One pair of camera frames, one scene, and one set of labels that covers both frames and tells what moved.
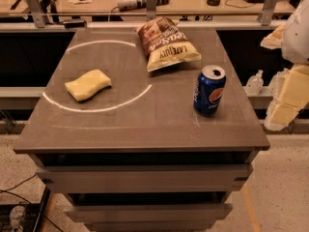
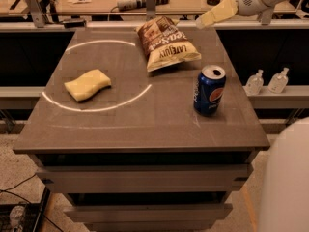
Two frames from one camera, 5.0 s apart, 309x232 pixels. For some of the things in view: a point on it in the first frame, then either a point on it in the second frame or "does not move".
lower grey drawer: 149,213 does not move
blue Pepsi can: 209,90 does not move
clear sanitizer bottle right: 277,82 does not move
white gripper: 297,38 → 249,0
